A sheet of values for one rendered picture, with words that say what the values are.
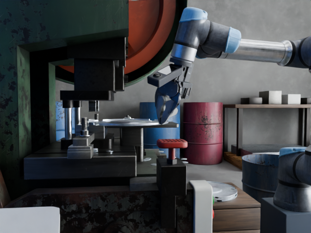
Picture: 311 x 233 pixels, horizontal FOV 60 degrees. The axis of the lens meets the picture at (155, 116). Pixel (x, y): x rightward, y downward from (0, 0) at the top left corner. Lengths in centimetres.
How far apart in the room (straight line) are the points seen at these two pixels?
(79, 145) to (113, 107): 354
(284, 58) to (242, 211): 77
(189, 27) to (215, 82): 371
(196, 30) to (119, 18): 22
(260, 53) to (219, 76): 350
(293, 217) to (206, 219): 45
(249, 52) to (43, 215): 83
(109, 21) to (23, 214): 55
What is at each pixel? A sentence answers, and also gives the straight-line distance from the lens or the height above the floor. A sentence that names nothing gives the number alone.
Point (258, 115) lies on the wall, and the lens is 479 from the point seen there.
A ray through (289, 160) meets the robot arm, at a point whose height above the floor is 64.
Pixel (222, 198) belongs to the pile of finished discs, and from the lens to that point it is 147.
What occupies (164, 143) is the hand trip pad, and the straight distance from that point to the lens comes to 62.
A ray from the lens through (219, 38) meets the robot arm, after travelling 85.
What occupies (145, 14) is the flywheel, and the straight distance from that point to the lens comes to 140.
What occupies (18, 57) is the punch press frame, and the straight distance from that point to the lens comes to 84.
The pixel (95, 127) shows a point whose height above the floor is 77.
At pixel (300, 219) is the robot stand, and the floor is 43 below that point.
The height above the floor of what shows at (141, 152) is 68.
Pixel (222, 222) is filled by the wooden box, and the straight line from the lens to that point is 146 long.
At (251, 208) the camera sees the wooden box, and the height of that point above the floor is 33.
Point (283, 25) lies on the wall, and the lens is 516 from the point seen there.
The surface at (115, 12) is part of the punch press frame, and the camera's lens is 81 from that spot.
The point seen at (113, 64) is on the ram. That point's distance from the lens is 90.
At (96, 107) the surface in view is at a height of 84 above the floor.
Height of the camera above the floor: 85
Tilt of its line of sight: 3 degrees down
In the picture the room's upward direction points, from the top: straight up
